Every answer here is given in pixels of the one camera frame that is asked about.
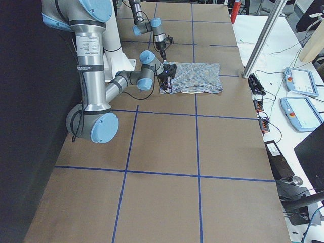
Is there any blue teach pendant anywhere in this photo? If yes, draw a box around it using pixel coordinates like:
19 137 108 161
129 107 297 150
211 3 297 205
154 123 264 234
280 96 323 132
284 67 319 97

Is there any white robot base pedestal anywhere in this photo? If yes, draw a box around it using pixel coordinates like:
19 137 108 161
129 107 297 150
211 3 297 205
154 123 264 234
102 1 136 82

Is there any orange black connector box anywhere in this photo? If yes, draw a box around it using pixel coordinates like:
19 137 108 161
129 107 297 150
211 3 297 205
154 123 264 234
253 100 264 113
258 117 270 134

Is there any black office chair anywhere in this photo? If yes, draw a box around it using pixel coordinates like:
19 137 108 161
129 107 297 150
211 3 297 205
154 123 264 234
296 0 323 32

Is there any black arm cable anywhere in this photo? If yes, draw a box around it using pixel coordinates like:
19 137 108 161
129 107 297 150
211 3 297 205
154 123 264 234
71 59 175 143
135 10 152 49

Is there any wooden board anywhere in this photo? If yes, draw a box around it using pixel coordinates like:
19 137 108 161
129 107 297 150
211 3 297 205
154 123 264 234
299 13 323 62

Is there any upper blue teach pendant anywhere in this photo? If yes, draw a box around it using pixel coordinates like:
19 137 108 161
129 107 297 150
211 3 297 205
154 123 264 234
284 67 319 97

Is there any black monitor on arm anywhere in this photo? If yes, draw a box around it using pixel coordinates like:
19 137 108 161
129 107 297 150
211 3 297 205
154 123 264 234
276 125 323 226

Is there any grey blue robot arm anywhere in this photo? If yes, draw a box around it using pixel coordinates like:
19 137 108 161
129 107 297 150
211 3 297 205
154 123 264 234
129 1 174 63
42 1 177 143

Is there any upper orange black connector box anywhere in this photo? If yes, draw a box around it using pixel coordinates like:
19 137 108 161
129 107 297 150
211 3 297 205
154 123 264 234
253 100 264 113

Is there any lower orange black connector box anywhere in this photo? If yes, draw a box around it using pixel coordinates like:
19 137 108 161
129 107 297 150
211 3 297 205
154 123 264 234
258 117 270 134

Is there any black box with label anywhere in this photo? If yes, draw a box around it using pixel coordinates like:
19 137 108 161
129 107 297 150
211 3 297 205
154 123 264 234
264 140 294 180

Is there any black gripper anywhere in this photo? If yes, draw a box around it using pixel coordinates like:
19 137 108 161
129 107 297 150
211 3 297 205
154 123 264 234
154 36 174 63
158 63 177 88

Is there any lower blue teach pendant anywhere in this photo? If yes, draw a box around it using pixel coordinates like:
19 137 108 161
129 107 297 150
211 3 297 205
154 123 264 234
280 96 323 132

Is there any navy white striped polo shirt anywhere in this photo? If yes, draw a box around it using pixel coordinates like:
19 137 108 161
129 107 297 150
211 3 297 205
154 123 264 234
159 62 223 94

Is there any aluminium frame post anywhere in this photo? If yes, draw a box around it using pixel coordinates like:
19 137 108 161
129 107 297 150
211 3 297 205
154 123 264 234
242 0 287 78

